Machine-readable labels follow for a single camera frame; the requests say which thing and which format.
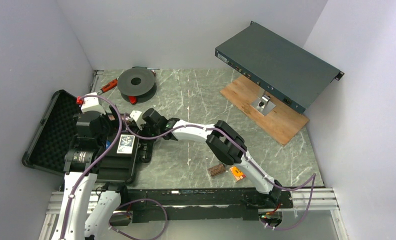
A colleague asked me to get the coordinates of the black poker set case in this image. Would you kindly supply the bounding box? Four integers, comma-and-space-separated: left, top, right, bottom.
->
22, 90, 154, 184

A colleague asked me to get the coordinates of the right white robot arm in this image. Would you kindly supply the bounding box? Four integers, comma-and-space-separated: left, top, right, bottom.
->
135, 108, 281, 208

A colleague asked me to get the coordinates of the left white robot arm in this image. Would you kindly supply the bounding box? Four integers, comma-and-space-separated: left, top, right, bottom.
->
52, 110, 130, 240

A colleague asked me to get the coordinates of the blue playing card deck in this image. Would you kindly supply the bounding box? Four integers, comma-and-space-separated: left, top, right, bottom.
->
116, 134, 135, 154

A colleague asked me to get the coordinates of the red clamp under spool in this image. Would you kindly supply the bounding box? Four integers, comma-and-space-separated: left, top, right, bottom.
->
128, 96, 138, 105

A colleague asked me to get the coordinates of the black filament spool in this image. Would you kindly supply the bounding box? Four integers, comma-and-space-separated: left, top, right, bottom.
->
117, 66, 157, 103

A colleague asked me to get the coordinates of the dark brown poker chip stack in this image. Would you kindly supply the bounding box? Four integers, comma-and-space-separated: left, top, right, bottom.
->
207, 163, 226, 178

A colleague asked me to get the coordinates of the red yellow card box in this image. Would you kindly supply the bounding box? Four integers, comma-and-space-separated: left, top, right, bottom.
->
229, 166, 246, 182

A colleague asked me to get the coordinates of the wooden board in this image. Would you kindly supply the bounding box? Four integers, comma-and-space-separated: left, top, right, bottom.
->
220, 76, 309, 146

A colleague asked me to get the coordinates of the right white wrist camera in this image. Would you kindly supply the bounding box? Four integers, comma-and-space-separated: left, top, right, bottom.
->
128, 110, 146, 130

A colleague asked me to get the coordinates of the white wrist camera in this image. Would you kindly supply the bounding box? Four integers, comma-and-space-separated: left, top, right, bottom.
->
76, 94, 106, 115
128, 110, 146, 130

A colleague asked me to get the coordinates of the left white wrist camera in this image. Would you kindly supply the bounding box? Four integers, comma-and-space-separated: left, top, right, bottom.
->
76, 94, 106, 115

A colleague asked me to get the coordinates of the red handled tool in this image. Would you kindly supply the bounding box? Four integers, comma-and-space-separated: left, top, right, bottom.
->
96, 78, 118, 95

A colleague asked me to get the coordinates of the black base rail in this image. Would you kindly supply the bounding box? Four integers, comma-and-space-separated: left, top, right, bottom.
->
111, 187, 293, 226

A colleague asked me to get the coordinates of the metal bracket stand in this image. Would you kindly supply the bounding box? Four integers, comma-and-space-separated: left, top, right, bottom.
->
251, 95, 276, 116

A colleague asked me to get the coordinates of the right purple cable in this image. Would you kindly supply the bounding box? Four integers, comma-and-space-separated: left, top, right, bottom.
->
123, 112, 317, 232

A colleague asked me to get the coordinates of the dark teal network switch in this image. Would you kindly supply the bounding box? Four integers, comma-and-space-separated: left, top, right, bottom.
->
215, 21, 344, 114

